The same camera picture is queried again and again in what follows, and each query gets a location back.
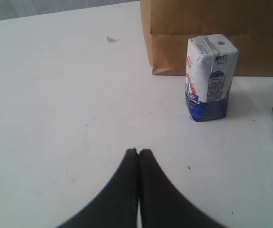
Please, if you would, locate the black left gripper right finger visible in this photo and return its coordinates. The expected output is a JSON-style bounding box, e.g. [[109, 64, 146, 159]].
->
[[139, 149, 215, 228]]

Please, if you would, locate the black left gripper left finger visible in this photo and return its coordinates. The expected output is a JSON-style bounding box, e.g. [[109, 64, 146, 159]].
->
[[60, 148, 139, 228]]

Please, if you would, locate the brown paper shopping bag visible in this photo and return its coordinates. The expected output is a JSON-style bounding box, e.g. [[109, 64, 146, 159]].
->
[[140, 0, 273, 76]]

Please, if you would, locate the white carton with blue print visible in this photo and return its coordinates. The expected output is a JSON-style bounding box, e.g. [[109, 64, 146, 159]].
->
[[185, 34, 239, 122]]

